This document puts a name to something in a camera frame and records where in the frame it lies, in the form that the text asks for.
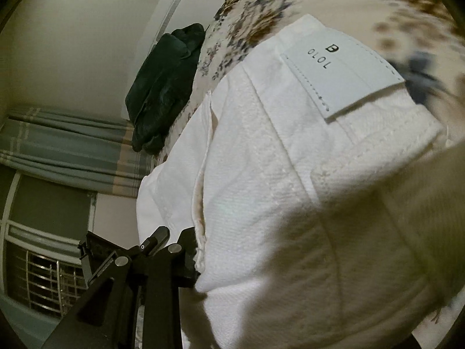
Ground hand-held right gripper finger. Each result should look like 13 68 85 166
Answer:
40 226 202 349

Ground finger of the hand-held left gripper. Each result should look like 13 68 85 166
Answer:
138 225 171 254
77 230 122 268

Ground white pants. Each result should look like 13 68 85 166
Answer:
135 14 458 349

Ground window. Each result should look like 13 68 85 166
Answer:
0 171 97 315

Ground green striped curtain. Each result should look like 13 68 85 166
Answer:
0 106 155 197

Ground dark green blanket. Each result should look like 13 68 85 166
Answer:
124 22 207 154

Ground white headboard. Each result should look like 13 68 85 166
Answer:
151 0 204 66

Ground floral quilt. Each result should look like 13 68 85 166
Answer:
153 0 465 168

